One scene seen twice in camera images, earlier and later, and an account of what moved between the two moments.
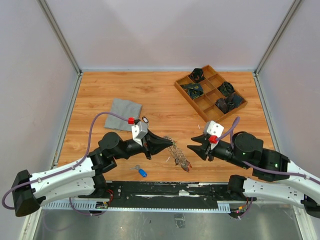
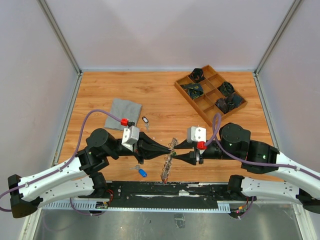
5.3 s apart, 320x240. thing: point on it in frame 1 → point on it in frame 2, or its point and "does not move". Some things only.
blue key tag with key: x=141 y=172 does not move
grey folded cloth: x=125 y=108 does not move
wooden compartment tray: x=212 y=96 does not move
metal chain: x=178 y=156 → x=166 y=171
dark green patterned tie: x=195 y=90 does not move
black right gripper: x=203 y=149 → x=191 y=157
